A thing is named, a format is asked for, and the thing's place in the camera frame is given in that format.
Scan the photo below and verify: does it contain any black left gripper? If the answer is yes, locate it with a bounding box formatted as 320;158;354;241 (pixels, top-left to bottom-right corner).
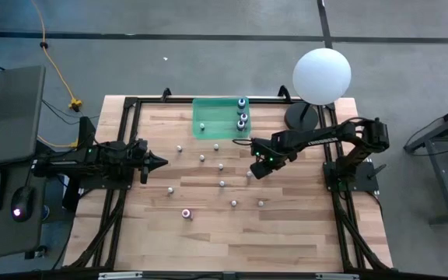
124;138;169;185

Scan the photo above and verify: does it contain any teal translucent plastic bin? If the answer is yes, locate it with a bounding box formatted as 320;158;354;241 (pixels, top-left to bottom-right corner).
191;96;253;140

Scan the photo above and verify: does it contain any white globe lamp black base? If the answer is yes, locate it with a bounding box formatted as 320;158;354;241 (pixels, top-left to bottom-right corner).
284;47;352;133

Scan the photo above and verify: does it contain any black computer mouse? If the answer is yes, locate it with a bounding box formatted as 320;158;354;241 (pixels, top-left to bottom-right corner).
10;185;37;223

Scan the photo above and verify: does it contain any grey side table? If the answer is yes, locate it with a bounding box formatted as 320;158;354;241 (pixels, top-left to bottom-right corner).
0;65;47;169

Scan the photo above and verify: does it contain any black metal cart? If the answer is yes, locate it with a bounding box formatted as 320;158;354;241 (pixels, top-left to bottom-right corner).
402;96;448;226

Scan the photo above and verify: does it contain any black aluminium table frame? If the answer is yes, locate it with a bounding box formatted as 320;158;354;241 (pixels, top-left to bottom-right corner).
64;96;394;275

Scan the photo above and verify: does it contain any black gantry post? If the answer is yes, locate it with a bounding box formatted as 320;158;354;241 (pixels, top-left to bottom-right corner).
62;115;97;213

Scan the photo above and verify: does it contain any yellow extension cable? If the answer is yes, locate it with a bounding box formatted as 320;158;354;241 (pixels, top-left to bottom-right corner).
31;0;83;149

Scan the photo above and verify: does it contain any silver edge bracket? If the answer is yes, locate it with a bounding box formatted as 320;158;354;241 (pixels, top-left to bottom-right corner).
98;271;143;280
316;272;360;280

